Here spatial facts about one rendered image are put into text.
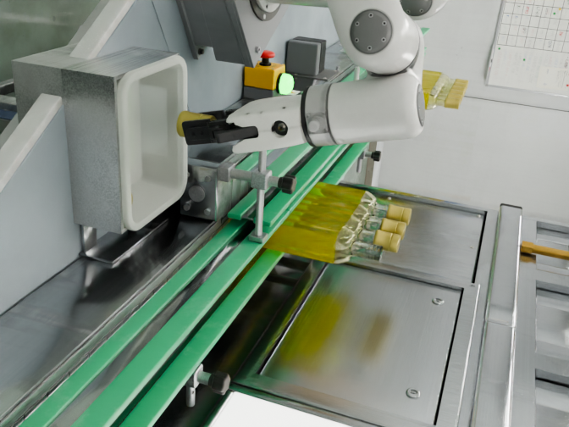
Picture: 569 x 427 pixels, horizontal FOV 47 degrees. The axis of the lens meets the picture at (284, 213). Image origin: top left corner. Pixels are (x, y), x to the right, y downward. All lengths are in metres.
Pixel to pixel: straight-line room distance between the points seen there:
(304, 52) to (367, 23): 0.95
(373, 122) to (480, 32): 6.20
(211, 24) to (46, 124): 0.37
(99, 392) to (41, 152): 0.31
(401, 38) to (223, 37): 0.49
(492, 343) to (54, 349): 0.74
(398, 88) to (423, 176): 6.63
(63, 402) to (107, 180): 0.30
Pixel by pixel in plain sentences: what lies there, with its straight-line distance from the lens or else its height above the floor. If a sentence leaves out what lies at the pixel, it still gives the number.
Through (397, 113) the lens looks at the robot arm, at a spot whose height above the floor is 1.18.
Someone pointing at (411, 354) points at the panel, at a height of 1.23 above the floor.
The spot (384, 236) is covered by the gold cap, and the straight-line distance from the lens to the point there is 1.18.
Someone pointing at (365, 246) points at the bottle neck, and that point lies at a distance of 1.14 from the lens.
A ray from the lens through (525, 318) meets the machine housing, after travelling 1.35.
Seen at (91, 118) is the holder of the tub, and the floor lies 0.79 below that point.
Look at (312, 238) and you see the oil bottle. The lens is 1.13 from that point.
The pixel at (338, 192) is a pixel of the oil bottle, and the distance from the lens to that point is 1.29.
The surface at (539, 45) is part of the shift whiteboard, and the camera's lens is 6.93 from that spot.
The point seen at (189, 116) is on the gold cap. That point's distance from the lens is 0.87.
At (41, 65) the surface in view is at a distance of 0.91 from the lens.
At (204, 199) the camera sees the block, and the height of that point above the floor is 0.86.
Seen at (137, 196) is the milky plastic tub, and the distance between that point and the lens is 1.01.
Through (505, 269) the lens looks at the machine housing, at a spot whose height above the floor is 1.36.
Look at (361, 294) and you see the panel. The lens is 1.27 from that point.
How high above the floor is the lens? 1.28
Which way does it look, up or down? 16 degrees down
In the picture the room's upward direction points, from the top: 102 degrees clockwise
